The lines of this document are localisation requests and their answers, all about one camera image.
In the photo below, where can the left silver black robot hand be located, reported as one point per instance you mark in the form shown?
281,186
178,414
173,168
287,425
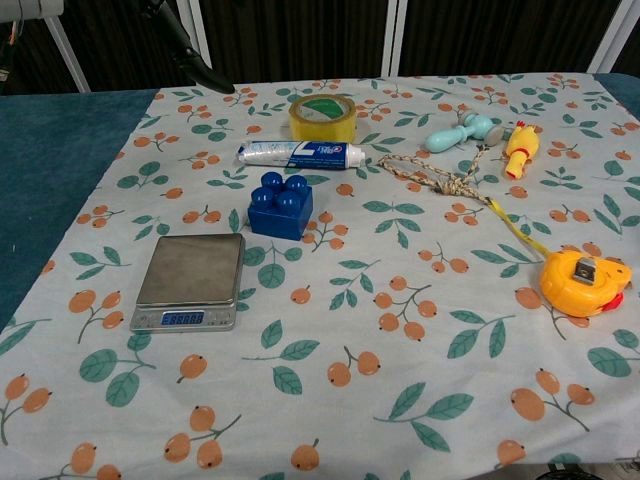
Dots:
192,60

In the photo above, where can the blue building block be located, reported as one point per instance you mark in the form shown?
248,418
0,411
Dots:
280,220

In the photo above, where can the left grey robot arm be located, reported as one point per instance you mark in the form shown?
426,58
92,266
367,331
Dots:
35,10

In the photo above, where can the silver digital kitchen scale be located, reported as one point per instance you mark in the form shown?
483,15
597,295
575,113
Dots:
190,270

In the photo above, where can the yellow packing tape roll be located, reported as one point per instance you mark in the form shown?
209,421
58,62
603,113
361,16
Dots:
300,127

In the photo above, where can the blue white toothpaste tube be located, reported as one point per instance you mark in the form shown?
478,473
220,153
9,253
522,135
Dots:
320,155

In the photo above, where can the floral print tablecloth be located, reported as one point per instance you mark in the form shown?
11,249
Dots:
350,300

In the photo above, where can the yellow rubber chicken toy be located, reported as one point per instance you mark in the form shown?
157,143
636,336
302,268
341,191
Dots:
522,145

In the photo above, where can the yellow tape measure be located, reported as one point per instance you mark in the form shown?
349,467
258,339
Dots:
580,290

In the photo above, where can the white partition frame post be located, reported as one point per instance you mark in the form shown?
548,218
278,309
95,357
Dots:
70,55
610,40
392,40
192,20

